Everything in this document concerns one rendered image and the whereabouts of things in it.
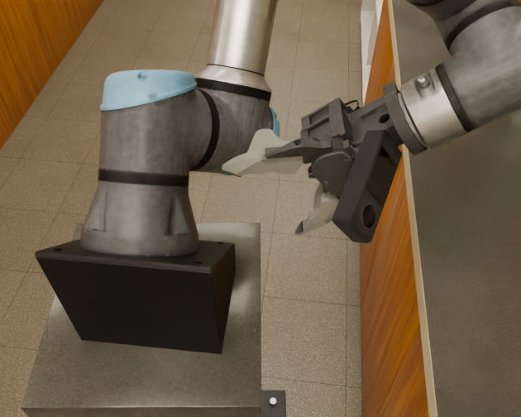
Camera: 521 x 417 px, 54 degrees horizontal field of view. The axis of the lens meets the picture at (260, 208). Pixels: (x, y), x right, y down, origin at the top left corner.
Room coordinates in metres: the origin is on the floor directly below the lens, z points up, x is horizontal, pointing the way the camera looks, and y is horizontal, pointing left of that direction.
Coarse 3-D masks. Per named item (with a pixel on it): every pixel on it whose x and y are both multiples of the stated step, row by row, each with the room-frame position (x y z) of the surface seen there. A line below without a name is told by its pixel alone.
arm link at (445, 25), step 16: (448, 0) 0.44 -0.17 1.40; (464, 0) 0.45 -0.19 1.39; (480, 0) 0.46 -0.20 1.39; (496, 0) 0.46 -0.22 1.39; (512, 0) 0.46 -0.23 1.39; (432, 16) 0.48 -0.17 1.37; (448, 16) 0.46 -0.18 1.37; (464, 16) 0.45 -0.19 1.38; (480, 16) 0.45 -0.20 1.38; (448, 32) 0.46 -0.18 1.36; (448, 48) 0.46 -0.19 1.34
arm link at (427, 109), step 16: (416, 80) 0.44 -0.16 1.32; (432, 80) 0.42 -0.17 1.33; (400, 96) 0.43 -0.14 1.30; (416, 96) 0.41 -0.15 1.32; (432, 96) 0.41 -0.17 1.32; (416, 112) 0.40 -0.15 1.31; (432, 112) 0.40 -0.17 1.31; (448, 112) 0.39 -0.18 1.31; (416, 128) 0.39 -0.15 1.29; (432, 128) 0.39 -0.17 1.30; (448, 128) 0.39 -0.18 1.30; (464, 128) 0.42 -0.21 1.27; (432, 144) 0.39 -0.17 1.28
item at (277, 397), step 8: (264, 392) 0.64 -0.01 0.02; (272, 392) 0.64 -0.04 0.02; (280, 392) 0.64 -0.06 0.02; (264, 400) 0.62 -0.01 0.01; (272, 400) 0.61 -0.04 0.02; (280, 400) 0.62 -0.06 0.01; (264, 408) 0.59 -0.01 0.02; (272, 408) 0.59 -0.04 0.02; (280, 408) 0.59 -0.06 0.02; (264, 416) 0.57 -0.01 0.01; (272, 416) 0.57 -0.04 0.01; (280, 416) 0.57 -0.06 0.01
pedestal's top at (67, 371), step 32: (224, 224) 0.57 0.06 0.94; (256, 224) 0.57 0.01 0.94; (256, 256) 0.50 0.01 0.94; (256, 288) 0.44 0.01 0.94; (64, 320) 0.38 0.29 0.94; (256, 320) 0.38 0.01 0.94; (64, 352) 0.33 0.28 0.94; (96, 352) 0.33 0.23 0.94; (128, 352) 0.33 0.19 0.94; (160, 352) 0.33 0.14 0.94; (192, 352) 0.33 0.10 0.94; (224, 352) 0.33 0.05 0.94; (256, 352) 0.33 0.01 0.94; (32, 384) 0.28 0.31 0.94; (64, 384) 0.28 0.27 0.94; (96, 384) 0.28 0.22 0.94; (128, 384) 0.28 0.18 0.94; (160, 384) 0.28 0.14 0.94; (192, 384) 0.28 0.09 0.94; (224, 384) 0.28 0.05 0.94; (256, 384) 0.28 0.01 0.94; (32, 416) 0.25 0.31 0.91; (64, 416) 0.25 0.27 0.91; (96, 416) 0.25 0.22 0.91; (128, 416) 0.25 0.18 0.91; (160, 416) 0.25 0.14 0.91; (192, 416) 0.25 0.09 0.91; (224, 416) 0.25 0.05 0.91; (256, 416) 0.25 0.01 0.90
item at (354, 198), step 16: (368, 144) 0.40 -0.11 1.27; (384, 144) 0.40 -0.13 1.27; (368, 160) 0.38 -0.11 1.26; (384, 160) 0.39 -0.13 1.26; (352, 176) 0.37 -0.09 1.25; (368, 176) 0.36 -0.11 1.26; (384, 176) 0.38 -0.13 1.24; (352, 192) 0.35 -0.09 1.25; (368, 192) 0.35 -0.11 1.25; (384, 192) 0.36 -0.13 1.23; (336, 208) 0.34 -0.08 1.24; (352, 208) 0.33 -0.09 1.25; (368, 208) 0.33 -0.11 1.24; (336, 224) 0.32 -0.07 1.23; (352, 224) 0.32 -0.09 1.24; (368, 224) 0.32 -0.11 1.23; (352, 240) 0.32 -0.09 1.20; (368, 240) 0.32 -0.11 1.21
